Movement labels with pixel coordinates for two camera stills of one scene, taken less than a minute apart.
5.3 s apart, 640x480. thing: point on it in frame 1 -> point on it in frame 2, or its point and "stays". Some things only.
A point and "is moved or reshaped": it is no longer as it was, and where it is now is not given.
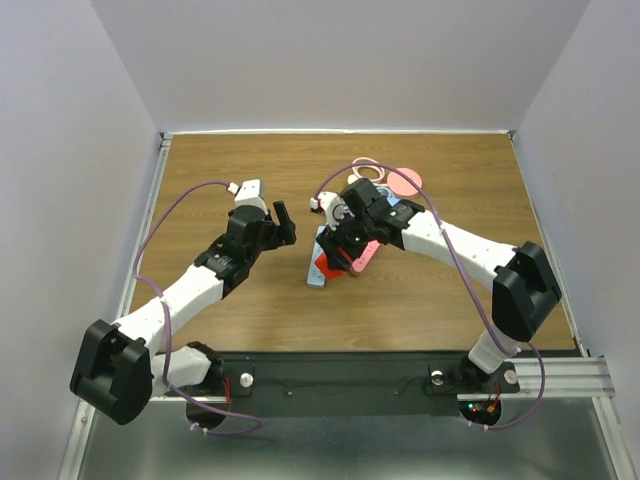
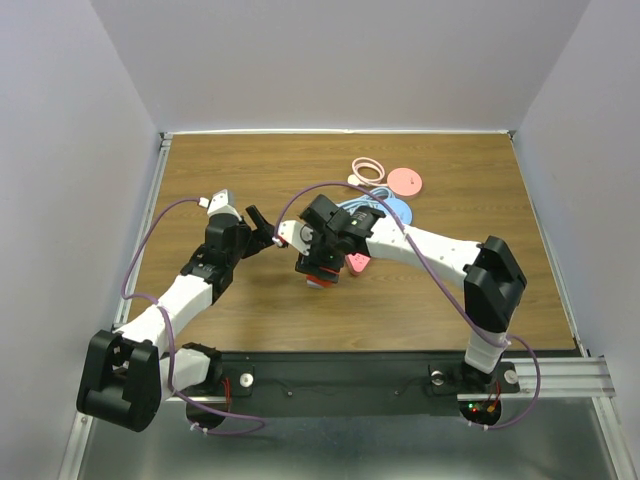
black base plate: x=359 y=383 stays
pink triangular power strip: x=365 y=257 stays
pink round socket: x=401 y=184 stays
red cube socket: x=322 y=261 is moved or reshaped
